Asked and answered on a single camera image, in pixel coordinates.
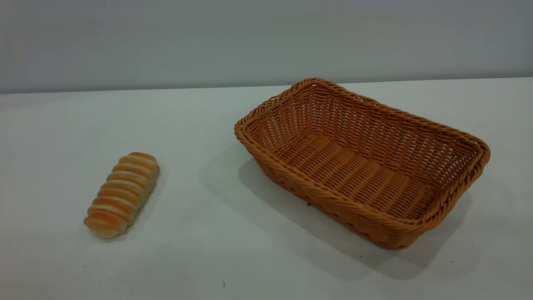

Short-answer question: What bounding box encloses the orange woven wicker basket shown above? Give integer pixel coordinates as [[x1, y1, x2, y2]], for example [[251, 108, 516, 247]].
[[234, 77, 491, 250]]

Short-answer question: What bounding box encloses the striped long bread roll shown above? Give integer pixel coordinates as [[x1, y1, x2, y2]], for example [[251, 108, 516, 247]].
[[84, 152, 160, 239]]

